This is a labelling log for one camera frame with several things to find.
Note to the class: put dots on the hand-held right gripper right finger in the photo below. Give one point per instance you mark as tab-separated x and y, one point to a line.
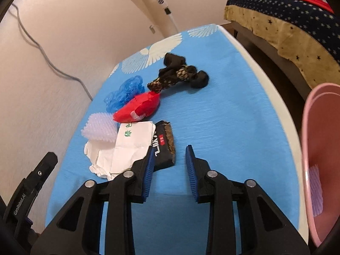
191	175

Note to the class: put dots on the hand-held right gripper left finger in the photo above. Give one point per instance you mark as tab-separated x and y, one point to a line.
148	175

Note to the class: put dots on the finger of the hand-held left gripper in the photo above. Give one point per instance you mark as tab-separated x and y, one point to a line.
43	167

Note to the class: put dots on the black snack wrapper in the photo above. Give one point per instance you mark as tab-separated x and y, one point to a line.
166	143

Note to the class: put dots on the white paper packet green print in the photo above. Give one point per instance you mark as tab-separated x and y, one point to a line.
130	143

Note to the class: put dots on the small pale foam piece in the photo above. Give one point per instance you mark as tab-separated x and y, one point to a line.
99	126

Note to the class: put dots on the red plastic bag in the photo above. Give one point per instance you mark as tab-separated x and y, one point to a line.
138	106

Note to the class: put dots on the blue plastic bag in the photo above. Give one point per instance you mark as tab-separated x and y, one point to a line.
123	93

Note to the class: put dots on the black patterned sock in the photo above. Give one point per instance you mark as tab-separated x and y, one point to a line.
170	81

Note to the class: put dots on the pink plastic bin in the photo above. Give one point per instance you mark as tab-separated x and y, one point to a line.
310	127

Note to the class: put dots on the blue tablecloth with white print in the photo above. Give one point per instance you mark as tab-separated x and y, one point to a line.
225	127

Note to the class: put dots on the yellow star bed sheet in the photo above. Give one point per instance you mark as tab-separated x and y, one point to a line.
292	42

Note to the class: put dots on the grey bed frame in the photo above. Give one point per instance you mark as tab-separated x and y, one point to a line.
279	61

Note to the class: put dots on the wall socket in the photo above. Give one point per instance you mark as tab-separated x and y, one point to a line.
152	29

